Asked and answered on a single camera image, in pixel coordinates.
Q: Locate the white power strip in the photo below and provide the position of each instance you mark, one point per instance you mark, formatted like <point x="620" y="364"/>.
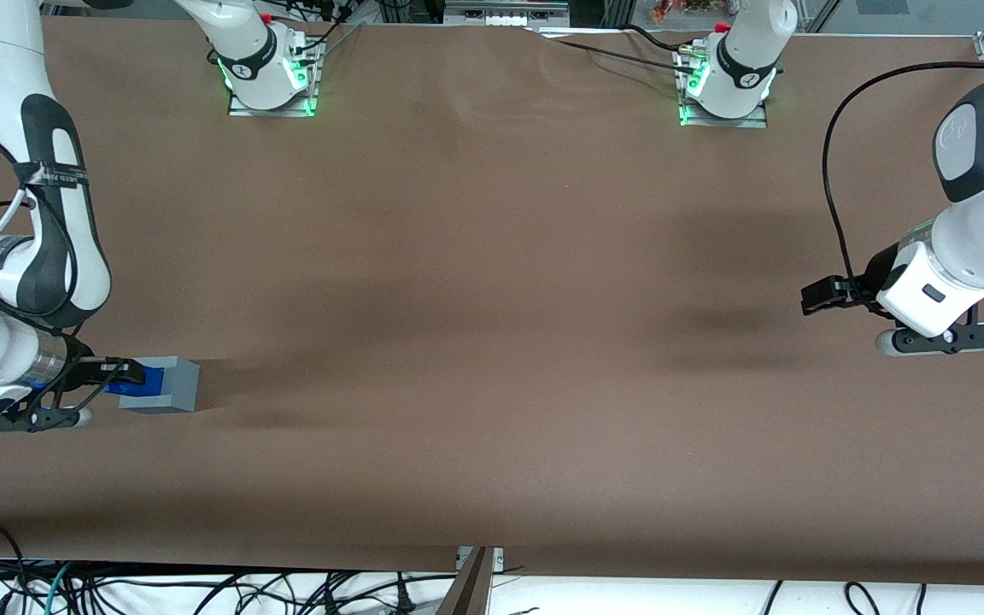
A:
<point x="505" y="19"/>

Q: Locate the small metal table bracket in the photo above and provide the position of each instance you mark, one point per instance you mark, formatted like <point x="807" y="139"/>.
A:
<point x="499" y="559"/>

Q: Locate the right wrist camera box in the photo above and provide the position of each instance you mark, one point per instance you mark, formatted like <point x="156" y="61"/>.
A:
<point x="39" y="420"/>

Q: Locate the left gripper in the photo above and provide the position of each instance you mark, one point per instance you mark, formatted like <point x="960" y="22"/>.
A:
<point x="880" y="271"/>

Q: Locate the brown table cover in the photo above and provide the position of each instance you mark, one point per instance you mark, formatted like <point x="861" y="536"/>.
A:
<point x="492" y="342"/>

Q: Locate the dark metal bar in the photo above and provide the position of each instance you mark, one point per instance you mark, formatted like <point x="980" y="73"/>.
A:
<point x="468" y="589"/>

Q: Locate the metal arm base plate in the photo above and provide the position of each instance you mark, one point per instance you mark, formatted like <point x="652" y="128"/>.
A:
<point x="744" y="122"/>
<point x="274" y="112"/>

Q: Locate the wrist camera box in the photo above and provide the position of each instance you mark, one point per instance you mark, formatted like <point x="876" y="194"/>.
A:
<point x="940" y="339"/>
<point x="39" y="420"/>

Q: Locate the gray square base block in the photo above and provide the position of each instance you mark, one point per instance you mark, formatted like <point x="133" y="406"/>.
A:
<point x="184" y="389"/>

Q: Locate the small blue plastic part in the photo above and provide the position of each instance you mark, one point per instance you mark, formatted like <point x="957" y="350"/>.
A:
<point x="153" y="382"/>

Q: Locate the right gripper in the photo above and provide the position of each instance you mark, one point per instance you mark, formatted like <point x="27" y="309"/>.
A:
<point x="83" y="369"/>

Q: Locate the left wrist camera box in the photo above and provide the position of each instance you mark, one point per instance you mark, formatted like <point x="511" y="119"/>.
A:
<point x="940" y="339"/>

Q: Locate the orange background clutter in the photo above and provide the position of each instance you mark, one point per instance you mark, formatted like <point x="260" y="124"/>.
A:
<point x="671" y="8"/>

